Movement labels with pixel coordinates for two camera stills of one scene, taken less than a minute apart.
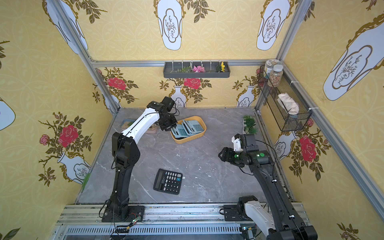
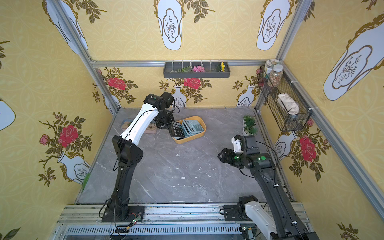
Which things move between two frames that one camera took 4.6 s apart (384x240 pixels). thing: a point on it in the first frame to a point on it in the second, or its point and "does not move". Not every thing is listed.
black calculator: [168, 182] to [176, 130]
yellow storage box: [195, 136] does not move
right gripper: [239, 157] does not move
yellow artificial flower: [222, 67] does not move
